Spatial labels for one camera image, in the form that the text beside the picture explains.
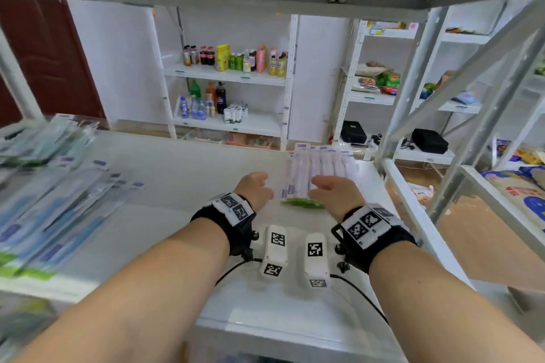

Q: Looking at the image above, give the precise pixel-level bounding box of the person's right hand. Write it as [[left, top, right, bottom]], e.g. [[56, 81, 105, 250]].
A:
[[307, 174, 367, 224]]

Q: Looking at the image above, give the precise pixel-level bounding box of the person's left hand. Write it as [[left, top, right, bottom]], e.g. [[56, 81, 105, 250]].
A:
[[233, 171, 275, 213]]

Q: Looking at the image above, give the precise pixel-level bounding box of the row of purple toothbrush packets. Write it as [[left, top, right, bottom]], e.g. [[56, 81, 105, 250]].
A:
[[280, 143, 363, 209]]

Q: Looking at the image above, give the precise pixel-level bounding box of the white metal shelf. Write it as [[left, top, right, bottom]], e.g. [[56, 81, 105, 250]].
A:
[[0, 0, 545, 363]]

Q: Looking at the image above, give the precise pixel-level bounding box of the row of blue toothbrush packets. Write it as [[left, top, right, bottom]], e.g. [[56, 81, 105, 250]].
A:
[[0, 158, 145, 281]]

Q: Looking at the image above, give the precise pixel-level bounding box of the row of green toothbrush packets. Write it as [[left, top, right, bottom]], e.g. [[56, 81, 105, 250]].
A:
[[0, 113, 99, 168]]

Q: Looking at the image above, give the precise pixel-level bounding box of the person's right forearm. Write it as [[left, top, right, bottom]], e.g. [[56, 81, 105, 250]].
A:
[[368, 241, 545, 363]]

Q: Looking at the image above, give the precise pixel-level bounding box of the person's left forearm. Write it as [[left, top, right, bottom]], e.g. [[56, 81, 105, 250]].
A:
[[12, 217, 230, 363]]

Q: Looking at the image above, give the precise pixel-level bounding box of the red plastic basket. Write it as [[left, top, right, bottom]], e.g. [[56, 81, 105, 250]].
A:
[[225, 132, 275, 150]]

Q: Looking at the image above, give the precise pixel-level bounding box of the black pouch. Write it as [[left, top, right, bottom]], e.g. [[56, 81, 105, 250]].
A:
[[340, 121, 368, 145]]

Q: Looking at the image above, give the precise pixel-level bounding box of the white plastic basket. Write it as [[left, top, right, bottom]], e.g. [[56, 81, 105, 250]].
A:
[[183, 128, 227, 145]]

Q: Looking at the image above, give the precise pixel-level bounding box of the cluster of small white cartons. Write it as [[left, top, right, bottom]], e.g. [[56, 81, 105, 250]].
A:
[[223, 103, 249, 124]]

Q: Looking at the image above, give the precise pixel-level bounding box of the cluster of water and soda bottles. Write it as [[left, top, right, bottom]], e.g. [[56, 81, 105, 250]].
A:
[[178, 79, 228, 121]]

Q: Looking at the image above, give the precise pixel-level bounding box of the white snack shelving unit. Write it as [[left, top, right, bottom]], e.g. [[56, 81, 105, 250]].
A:
[[330, 18, 491, 166]]

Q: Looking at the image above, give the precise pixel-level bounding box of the small black box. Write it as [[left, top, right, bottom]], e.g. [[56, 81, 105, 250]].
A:
[[410, 128, 449, 154]]

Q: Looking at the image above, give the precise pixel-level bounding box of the white drinks shelving unit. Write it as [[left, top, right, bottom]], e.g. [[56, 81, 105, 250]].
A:
[[146, 5, 301, 151]]

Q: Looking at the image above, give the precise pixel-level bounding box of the pile of snack packets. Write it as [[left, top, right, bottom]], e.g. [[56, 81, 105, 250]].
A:
[[351, 61, 477, 105]]

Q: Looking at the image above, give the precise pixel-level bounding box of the row of colourful bottles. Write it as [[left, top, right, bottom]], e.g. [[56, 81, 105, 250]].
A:
[[183, 43, 288, 78]]

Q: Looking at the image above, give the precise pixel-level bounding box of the white goods rack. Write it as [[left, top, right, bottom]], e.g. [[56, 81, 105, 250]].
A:
[[459, 73, 545, 244]]

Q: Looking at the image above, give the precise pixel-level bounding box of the pile of large food bags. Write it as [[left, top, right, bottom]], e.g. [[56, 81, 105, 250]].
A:
[[481, 139, 545, 223]]

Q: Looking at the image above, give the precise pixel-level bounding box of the red-brown wooden door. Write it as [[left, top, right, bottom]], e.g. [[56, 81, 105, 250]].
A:
[[0, 0, 106, 125]]

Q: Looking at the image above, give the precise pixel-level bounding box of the black left wrist strap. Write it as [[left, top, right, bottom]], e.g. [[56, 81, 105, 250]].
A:
[[190, 192, 258, 257]]

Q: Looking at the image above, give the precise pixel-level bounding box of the black wrist strap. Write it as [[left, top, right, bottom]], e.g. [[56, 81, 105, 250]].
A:
[[190, 192, 258, 257], [331, 204, 418, 274]]

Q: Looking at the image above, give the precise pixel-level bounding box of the black right wrist strap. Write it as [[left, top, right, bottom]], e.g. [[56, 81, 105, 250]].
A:
[[331, 204, 418, 274]]

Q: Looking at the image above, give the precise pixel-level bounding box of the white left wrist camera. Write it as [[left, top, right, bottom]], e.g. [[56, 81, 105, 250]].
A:
[[260, 224, 288, 279]]

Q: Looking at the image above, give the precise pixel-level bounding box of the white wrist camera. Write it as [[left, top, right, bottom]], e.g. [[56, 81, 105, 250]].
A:
[[303, 233, 332, 290], [260, 224, 288, 279]]

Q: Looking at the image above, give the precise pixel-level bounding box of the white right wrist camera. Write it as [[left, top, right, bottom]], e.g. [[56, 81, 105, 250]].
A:
[[303, 233, 332, 290]]

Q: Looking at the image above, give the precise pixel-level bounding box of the black left camera cable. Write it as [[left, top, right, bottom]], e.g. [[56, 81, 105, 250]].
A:
[[215, 257, 263, 287]]

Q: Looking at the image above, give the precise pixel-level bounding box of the black camera cable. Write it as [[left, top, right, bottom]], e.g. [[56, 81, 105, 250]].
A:
[[215, 257, 263, 287], [330, 273, 391, 325]]

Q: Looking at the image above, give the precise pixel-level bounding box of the black right camera cable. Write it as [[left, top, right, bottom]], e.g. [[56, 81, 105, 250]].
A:
[[330, 273, 391, 325]]

